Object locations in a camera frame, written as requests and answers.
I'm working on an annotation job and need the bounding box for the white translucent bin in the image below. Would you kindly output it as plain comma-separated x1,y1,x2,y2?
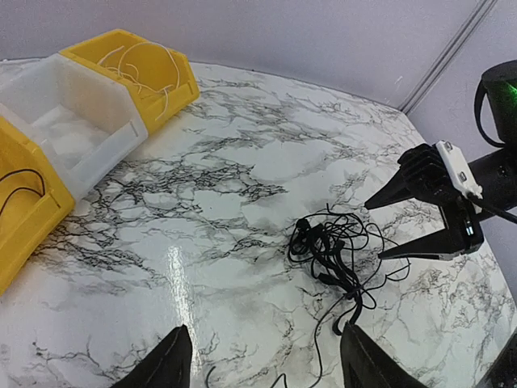
1,54,148,200

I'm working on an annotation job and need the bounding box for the right corner aluminium post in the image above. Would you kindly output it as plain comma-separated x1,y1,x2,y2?
397,0,498,115

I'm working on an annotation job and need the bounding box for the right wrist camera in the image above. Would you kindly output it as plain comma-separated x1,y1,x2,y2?
397,140,485,203

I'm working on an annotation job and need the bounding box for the black cable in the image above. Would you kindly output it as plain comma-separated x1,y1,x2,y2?
0,168,46,215
204,294,352,388

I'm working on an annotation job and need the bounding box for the white cable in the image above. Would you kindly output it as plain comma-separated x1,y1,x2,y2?
99,42,183,122

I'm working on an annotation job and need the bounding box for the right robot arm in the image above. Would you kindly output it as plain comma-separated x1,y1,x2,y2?
364,61,516,260

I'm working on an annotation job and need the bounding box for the cable bundle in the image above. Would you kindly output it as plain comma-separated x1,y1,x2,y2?
287,204,412,336

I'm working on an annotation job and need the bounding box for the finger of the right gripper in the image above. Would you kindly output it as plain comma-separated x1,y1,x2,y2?
378,229,455,260
364,169,440,210

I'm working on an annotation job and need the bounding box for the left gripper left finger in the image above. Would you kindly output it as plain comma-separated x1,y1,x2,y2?
112,325,193,388

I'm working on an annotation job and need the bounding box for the yellow bin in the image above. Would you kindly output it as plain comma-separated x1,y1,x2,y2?
1,118,75,293
60,29,200,135

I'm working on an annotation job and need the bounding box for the yellow bin near left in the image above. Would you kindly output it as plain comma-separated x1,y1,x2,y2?
1,118,75,293

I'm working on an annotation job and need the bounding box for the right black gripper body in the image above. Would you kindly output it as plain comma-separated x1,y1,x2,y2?
442,149,516,259

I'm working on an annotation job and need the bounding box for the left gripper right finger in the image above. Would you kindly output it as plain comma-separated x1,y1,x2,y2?
340,323,427,388

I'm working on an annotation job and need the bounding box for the yellow bin far right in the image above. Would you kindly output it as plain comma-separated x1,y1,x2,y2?
60,29,200,135

